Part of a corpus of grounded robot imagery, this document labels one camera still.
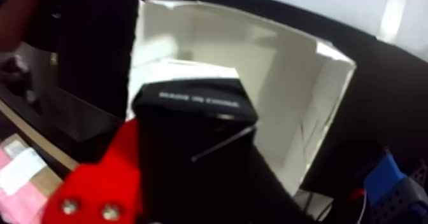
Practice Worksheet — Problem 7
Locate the black rectangular box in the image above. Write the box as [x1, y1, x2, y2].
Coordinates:
[132, 78, 259, 224]

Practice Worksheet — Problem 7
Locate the white Cheeky Panda cardboard box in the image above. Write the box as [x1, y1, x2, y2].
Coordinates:
[126, 0, 357, 198]

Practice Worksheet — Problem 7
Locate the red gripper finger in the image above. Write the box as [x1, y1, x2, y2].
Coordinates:
[41, 118, 143, 224]

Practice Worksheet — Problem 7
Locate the brown cardboard box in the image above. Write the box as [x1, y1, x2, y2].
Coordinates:
[0, 133, 80, 199]

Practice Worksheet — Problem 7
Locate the pink plastic packet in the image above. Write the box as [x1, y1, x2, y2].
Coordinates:
[0, 148, 48, 224]

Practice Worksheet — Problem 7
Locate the blue plastic block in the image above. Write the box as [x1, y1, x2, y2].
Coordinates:
[362, 153, 408, 206]

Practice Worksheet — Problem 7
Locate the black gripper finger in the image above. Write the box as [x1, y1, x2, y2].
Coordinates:
[231, 127, 315, 224]

